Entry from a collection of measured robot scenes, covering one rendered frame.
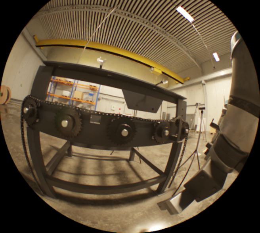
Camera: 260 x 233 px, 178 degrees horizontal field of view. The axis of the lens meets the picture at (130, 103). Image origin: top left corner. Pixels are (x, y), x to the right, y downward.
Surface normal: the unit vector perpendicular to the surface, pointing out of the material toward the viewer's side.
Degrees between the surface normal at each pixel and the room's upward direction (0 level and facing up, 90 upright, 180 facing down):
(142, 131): 90
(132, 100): 90
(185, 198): 25
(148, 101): 90
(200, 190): 97
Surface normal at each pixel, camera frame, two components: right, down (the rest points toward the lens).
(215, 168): 0.17, -0.95
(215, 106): -0.92, -0.18
